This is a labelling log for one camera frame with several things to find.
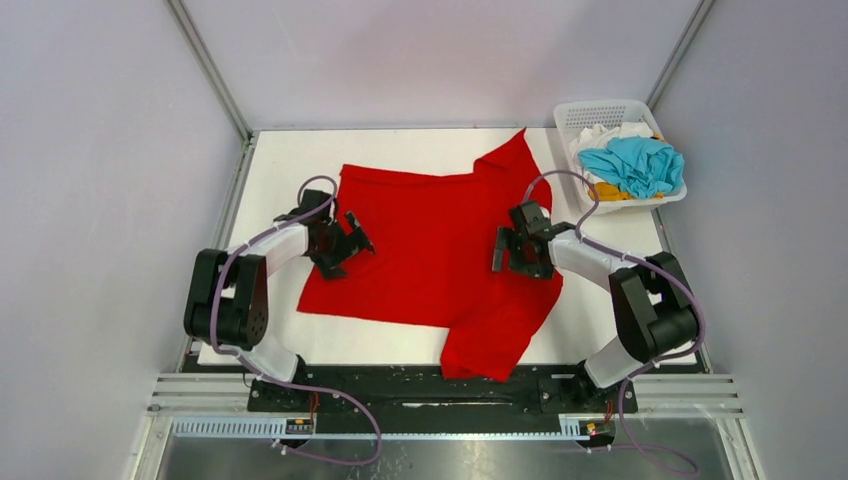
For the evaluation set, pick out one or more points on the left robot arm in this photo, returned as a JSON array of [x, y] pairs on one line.
[[227, 304]]

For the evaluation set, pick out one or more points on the white t-shirt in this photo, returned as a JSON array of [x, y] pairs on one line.
[[598, 136]]

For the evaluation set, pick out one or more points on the yellow t-shirt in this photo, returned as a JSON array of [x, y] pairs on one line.
[[605, 192]]

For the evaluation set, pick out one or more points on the white plastic laundry basket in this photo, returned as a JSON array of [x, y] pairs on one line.
[[570, 118]]

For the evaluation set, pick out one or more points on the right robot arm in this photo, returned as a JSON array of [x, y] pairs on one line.
[[653, 307]]

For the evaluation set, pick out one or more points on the red t-shirt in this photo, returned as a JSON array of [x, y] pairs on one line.
[[434, 238]]

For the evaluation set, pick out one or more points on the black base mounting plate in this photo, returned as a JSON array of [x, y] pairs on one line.
[[411, 400]]

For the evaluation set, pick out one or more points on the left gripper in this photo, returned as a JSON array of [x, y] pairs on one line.
[[352, 244]]

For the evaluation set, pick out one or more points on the right aluminium corner post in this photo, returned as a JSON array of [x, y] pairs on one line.
[[687, 38]]

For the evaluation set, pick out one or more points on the left aluminium corner post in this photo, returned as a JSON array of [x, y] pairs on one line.
[[200, 51]]

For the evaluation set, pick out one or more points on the aluminium frame rail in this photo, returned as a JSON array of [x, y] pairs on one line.
[[214, 404]]

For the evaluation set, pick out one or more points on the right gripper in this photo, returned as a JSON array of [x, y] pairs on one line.
[[515, 248]]

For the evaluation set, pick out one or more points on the aluminium corner post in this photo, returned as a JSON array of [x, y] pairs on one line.
[[687, 38], [200, 51]]

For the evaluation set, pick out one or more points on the light blue t-shirt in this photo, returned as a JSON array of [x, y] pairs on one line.
[[640, 166]]

